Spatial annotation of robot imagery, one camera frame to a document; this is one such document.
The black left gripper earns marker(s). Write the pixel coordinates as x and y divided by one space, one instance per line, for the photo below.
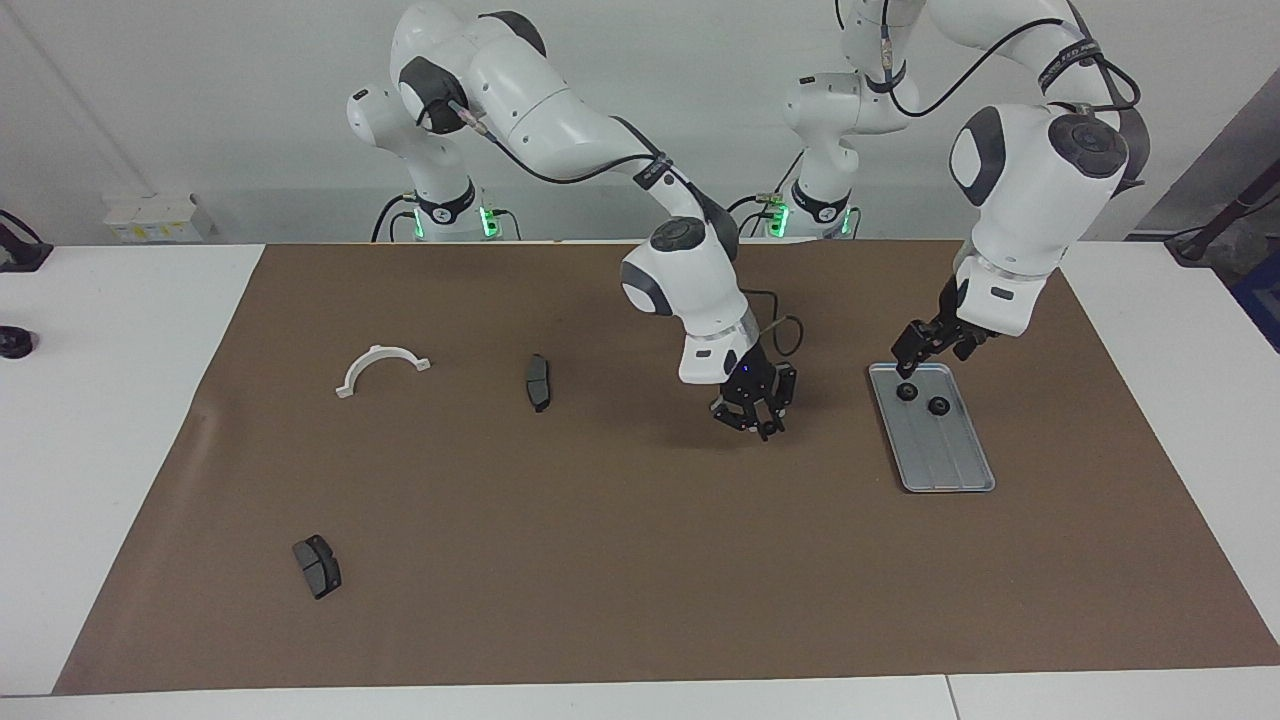
960 320

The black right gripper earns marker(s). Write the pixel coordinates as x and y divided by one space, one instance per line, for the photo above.
755 385

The large black bearing gear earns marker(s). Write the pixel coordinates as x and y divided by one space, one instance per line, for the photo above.
932 407
901 393

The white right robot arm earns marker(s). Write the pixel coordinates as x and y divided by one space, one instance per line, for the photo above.
690 280

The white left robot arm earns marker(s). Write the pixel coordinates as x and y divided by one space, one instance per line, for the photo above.
1030 190

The silver metal tray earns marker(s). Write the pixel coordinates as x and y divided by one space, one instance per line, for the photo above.
945 455

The brown table mat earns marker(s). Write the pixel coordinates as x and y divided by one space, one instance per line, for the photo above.
650 560

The single dark grey brake pad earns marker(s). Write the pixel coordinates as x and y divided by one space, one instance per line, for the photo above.
538 382

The black stand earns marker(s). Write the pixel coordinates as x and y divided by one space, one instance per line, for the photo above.
1215 220

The blue crate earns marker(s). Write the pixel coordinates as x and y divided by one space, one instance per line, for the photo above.
1262 300

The grooved dark grey brake pad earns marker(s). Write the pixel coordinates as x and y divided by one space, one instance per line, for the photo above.
318 570

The white power strip box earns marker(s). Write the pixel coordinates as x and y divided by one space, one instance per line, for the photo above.
150 215

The black round knob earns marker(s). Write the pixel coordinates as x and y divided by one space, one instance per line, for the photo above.
14 343

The white curved plastic bracket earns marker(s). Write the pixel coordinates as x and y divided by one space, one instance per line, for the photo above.
378 352

